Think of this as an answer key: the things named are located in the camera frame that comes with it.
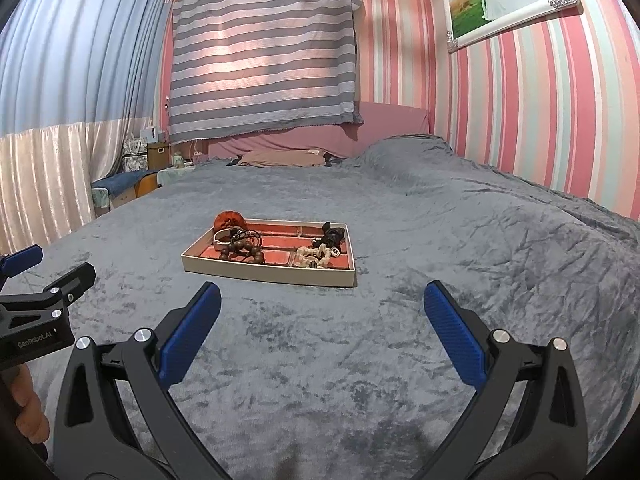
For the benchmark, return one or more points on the tan pillow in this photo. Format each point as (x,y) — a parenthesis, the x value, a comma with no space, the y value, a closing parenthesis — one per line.
(285,158)

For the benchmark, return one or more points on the person's left hand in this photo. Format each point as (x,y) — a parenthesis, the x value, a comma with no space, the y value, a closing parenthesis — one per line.
(27,395)

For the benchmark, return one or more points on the white small device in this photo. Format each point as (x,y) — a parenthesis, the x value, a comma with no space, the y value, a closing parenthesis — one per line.
(150,135)

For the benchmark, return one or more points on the floral patterned box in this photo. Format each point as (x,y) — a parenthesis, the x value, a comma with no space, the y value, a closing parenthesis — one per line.
(134,157)

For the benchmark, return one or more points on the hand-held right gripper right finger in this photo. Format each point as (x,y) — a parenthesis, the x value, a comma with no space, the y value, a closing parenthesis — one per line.
(452,330)

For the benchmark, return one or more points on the white tray with red lining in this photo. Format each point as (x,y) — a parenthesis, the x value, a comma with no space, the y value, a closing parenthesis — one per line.
(260,272)

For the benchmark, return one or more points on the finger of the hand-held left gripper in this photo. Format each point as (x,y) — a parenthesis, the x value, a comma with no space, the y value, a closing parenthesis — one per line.
(22,258)
(70,282)

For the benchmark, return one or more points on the pink headboard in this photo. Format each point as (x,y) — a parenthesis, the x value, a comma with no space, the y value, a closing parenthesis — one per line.
(390,125)

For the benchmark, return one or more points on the small pale green jar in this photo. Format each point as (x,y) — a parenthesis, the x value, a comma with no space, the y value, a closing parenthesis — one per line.
(177,160)

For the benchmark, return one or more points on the grey plush blanket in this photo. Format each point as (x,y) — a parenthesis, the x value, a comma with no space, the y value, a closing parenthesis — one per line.
(450,220)

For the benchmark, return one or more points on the grey striped hanging cloth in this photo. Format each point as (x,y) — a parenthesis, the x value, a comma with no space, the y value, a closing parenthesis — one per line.
(260,60)

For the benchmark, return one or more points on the bedside table with light cloth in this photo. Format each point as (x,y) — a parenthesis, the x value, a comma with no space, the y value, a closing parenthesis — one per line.
(172,175)

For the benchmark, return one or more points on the orange fabric scrunchie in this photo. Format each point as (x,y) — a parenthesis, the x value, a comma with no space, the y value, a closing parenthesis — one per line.
(229,220)

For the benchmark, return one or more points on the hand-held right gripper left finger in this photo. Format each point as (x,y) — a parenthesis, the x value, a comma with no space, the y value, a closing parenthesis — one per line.
(192,330)

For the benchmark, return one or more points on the wooden storage box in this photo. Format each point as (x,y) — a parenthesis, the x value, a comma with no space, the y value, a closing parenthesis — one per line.
(159,157)

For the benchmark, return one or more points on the blue and cream curtain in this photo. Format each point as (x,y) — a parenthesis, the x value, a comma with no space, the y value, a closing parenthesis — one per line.
(60,85)

